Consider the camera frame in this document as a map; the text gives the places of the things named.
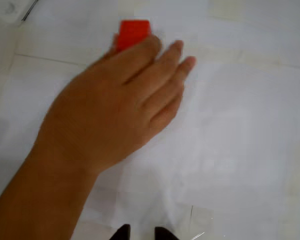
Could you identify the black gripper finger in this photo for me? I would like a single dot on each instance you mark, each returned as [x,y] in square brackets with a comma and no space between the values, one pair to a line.
[123,233]
[163,235]

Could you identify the red cube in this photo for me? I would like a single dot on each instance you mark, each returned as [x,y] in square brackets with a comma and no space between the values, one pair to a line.
[133,32]

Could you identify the bare human forearm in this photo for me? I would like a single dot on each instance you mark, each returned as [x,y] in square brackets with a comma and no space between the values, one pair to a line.
[35,200]

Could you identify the bare human hand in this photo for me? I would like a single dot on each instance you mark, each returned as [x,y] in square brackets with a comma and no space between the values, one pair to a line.
[110,105]

